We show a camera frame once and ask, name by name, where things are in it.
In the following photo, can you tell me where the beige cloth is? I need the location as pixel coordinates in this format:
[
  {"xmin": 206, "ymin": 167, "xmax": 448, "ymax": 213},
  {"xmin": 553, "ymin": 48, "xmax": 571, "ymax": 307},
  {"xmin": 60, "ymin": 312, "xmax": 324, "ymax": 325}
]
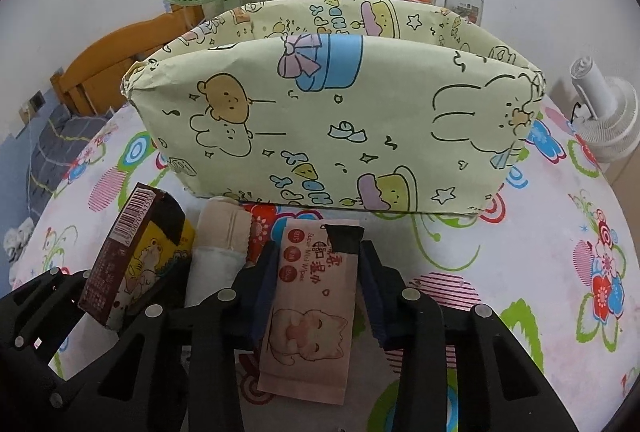
[{"xmin": 186, "ymin": 197, "xmax": 252, "ymax": 307}]

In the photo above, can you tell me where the pink wet wipes pack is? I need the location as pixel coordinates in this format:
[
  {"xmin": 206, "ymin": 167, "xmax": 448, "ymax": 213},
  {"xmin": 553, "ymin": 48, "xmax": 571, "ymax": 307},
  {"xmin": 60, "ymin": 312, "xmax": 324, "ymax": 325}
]
[{"xmin": 258, "ymin": 218, "xmax": 363, "ymax": 405}]

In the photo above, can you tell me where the dark red carton box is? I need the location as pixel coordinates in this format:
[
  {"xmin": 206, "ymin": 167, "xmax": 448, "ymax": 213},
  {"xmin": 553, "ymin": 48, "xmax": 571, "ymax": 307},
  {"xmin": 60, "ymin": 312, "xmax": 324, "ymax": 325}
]
[{"xmin": 78, "ymin": 183, "xmax": 195, "ymax": 331}]

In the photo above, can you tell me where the crumpled white cloth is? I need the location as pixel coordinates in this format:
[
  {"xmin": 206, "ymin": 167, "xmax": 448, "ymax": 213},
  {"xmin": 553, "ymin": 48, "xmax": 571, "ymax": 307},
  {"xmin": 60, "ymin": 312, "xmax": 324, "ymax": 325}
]
[{"xmin": 3, "ymin": 217, "xmax": 35, "ymax": 263}]

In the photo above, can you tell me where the floral tablecloth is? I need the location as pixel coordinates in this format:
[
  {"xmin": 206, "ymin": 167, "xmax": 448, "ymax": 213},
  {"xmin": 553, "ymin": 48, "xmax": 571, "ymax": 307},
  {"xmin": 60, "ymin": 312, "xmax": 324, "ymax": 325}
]
[{"xmin": 1, "ymin": 100, "xmax": 639, "ymax": 431}]

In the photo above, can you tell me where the grey plaid pillow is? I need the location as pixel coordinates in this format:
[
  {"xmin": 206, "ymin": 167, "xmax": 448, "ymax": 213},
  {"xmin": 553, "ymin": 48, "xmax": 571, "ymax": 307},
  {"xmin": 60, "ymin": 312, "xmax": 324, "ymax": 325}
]
[{"xmin": 27, "ymin": 104, "xmax": 117, "ymax": 217}]

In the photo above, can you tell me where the yellow cartoon storage box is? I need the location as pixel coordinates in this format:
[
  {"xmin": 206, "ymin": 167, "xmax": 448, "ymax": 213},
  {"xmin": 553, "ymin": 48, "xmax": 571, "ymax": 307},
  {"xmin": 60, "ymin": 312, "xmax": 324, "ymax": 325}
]
[{"xmin": 122, "ymin": 0, "xmax": 546, "ymax": 215}]

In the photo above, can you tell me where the white standing fan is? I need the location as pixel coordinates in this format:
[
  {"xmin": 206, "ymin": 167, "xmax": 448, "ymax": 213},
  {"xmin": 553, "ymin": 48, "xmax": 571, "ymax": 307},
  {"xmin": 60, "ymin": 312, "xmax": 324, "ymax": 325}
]
[{"xmin": 570, "ymin": 56, "xmax": 639, "ymax": 164}]

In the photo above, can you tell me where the wall socket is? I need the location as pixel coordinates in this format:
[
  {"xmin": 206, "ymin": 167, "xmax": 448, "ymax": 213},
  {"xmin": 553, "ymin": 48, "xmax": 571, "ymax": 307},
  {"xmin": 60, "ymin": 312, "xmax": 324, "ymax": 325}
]
[{"xmin": 28, "ymin": 92, "xmax": 46, "ymax": 112}]

